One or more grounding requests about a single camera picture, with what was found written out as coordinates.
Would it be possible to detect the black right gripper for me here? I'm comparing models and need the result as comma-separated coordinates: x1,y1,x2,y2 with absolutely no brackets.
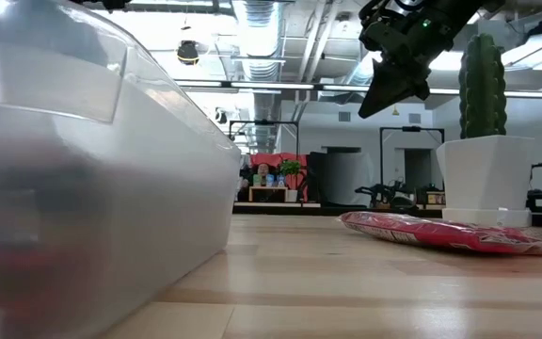
358,0,479,120

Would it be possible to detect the green cactus plant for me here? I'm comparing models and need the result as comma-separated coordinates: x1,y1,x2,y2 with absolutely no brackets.
457,32,509,140

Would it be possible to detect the grey cylindrical column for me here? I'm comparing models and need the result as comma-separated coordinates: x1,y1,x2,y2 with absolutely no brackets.
323,146,375,205

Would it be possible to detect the white square planter pot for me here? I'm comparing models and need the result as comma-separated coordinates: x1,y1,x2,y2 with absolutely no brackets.
436,135,536,212

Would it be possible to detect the black cabinet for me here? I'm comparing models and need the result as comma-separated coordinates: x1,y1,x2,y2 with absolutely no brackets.
307,151,328,204

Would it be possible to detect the long ceiling light strip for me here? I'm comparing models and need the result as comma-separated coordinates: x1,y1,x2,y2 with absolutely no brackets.
174,78,542,101

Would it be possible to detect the small leafy green plant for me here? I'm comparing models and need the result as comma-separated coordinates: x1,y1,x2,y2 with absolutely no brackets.
279,159,303,178

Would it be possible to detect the red sofa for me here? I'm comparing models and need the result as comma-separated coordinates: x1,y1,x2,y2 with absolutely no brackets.
250,151,310,202

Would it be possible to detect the person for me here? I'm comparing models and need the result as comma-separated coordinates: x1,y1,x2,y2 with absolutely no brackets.
236,162,273,202

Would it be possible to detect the small wooden shelf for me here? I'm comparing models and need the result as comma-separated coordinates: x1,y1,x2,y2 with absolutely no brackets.
248,185,289,203

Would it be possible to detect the translucent white plastic basket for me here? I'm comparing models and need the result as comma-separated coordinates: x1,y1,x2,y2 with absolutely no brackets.
0,0,243,339

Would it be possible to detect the black metal frame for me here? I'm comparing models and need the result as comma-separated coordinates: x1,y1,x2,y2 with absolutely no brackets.
228,120,300,161
378,125,447,187

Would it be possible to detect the silver corrugated ceiling duct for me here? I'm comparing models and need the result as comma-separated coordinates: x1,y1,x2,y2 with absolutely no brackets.
231,0,285,153

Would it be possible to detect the black security camera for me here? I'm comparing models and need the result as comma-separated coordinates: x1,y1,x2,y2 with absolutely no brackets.
211,106,230,126

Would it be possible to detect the black hanging dome camera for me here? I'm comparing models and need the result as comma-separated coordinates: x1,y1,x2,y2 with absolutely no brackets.
176,40,200,66

